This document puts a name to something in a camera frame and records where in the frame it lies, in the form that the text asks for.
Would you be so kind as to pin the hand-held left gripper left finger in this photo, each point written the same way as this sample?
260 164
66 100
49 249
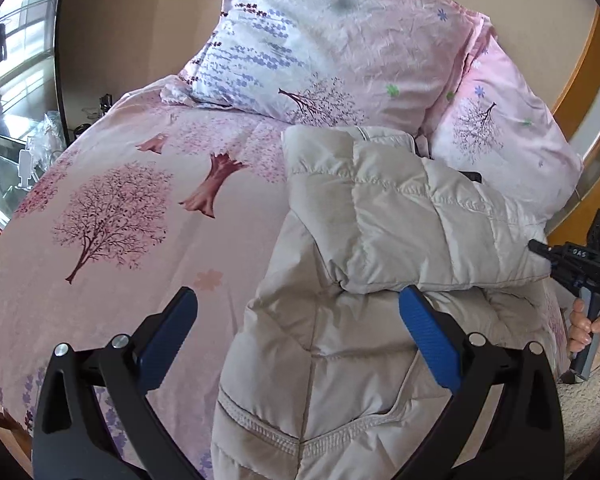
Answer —
172 340

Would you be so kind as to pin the clear plastic bag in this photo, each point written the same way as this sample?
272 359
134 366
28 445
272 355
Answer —
47 140

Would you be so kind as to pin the pink tree print bed cover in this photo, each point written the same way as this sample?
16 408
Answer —
145 220

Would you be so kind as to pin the pink floral pillow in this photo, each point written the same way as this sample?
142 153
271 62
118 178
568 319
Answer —
500 130
340 45

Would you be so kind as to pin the person's right forearm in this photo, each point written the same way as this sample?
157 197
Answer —
585 410

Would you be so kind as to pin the person's right hand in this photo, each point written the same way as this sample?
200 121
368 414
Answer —
577 329

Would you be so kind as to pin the small white stand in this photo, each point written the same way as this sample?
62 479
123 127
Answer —
25 167

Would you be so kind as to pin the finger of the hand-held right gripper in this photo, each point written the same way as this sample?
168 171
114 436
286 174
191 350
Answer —
542 248

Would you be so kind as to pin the black framed television screen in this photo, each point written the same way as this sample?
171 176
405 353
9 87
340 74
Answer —
20 50

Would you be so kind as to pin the wooden door frame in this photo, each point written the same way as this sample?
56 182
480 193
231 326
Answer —
575 85

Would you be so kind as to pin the glass television stand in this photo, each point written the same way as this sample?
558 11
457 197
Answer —
0 170

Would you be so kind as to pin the beige down jacket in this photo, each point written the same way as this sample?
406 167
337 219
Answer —
380 240

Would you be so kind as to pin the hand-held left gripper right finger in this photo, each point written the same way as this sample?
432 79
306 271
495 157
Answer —
430 335

